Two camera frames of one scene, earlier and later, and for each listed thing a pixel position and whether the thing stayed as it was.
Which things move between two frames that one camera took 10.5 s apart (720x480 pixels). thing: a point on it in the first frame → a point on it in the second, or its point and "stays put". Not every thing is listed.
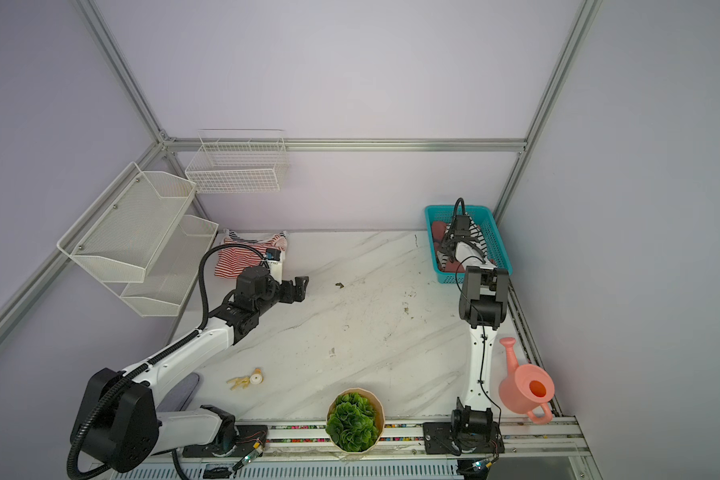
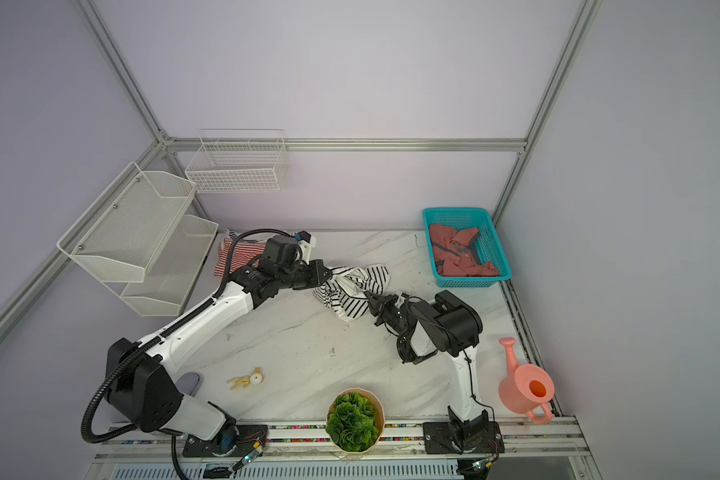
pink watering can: [526, 389] stays put
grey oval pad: [179, 395] stays put
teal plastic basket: [496, 246] stays put
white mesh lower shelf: [170, 278] stays put
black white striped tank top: [467, 252] → [344, 292]
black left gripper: [299, 289] → [315, 266]
